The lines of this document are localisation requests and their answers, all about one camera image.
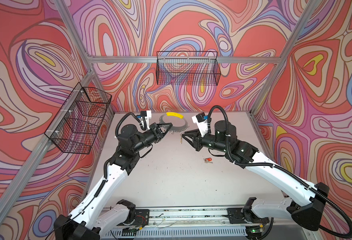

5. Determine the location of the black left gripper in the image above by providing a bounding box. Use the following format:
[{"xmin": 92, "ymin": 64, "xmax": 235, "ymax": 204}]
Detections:
[{"xmin": 131, "ymin": 124, "xmax": 173, "ymax": 156}]

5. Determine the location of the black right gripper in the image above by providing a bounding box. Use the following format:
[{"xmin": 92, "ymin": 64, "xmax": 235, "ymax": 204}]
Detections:
[{"xmin": 182, "ymin": 128, "xmax": 229, "ymax": 153}]

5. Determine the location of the grey keyring with yellow grip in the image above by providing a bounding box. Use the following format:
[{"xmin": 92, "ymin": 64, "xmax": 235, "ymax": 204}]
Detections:
[{"xmin": 159, "ymin": 112, "xmax": 189, "ymax": 134}]

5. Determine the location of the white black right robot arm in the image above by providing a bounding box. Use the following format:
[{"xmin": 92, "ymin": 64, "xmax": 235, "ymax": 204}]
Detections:
[{"xmin": 182, "ymin": 120, "xmax": 329, "ymax": 231}]

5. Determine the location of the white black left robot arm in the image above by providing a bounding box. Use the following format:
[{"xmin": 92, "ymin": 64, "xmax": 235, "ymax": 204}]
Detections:
[{"xmin": 54, "ymin": 123, "xmax": 172, "ymax": 240}]

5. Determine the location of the key with red tag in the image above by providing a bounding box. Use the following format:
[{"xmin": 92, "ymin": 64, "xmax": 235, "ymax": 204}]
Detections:
[{"xmin": 204, "ymin": 158, "xmax": 213, "ymax": 164}]

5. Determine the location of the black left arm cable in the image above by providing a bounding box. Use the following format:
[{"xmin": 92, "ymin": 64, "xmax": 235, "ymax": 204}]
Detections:
[{"xmin": 115, "ymin": 112, "xmax": 143, "ymax": 139}]

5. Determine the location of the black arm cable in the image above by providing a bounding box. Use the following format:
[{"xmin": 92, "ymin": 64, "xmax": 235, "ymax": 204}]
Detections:
[
  {"xmin": 115, "ymin": 112, "xmax": 143, "ymax": 139},
  {"xmin": 207, "ymin": 104, "xmax": 352, "ymax": 239}
]

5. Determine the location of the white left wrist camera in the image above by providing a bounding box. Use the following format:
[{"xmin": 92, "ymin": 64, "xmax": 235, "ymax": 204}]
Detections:
[{"xmin": 139, "ymin": 110, "xmax": 152, "ymax": 131}]

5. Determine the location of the black wire basket back wall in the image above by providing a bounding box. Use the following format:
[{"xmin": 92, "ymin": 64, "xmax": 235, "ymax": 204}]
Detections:
[{"xmin": 156, "ymin": 51, "xmax": 222, "ymax": 86}]

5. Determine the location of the black wire basket wall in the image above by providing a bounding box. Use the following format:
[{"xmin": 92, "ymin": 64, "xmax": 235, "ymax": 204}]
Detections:
[
  {"xmin": 44, "ymin": 86, "xmax": 111, "ymax": 155},
  {"xmin": 156, "ymin": 51, "xmax": 222, "ymax": 86}
]

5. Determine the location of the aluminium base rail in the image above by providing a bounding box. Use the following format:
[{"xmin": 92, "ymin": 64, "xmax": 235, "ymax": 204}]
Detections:
[{"xmin": 64, "ymin": 205, "xmax": 309, "ymax": 239}]

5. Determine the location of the black wire basket left wall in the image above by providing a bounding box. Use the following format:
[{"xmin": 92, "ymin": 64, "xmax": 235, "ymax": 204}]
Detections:
[{"xmin": 44, "ymin": 86, "xmax": 111, "ymax": 155}]

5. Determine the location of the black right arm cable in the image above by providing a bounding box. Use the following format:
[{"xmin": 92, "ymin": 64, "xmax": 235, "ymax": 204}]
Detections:
[{"xmin": 207, "ymin": 104, "xmax": 352, "ymax": 239}]

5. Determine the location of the aluminium frame extrusion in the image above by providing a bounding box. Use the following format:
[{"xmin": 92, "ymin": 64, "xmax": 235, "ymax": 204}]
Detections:
[{"xmin": 0, "ymin": 0, "xmax": 324, "ymax": 229}]

